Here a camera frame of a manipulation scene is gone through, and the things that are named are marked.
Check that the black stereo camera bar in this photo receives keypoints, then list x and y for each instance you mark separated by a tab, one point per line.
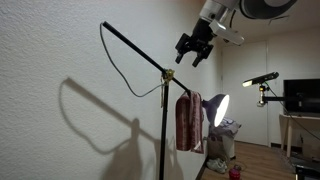
261	79

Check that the black flat screen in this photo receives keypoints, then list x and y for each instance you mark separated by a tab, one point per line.
306	93

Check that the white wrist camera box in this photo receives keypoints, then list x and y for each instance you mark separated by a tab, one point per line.
230	33

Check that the light wooden table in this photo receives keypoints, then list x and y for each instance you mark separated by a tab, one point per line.
300	117

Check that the plain white door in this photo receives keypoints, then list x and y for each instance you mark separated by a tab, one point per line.
246	100

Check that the grey laundry basket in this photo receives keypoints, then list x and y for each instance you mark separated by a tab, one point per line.
218	146

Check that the black lamp head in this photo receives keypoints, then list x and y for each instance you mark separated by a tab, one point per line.
216	110

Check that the pile of grey clothes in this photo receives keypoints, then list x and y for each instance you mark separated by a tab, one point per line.
230	125

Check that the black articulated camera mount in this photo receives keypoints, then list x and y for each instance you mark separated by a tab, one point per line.
283	98

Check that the white sneaker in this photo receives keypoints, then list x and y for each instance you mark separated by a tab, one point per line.
212	164
221	168

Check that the red patterned towel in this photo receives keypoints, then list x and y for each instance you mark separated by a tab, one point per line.
186	123

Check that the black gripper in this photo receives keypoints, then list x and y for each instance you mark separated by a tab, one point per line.
198	40

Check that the red bottle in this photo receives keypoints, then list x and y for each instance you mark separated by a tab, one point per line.
235	174

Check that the black boom lamp stand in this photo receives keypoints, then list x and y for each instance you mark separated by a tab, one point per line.
164	133

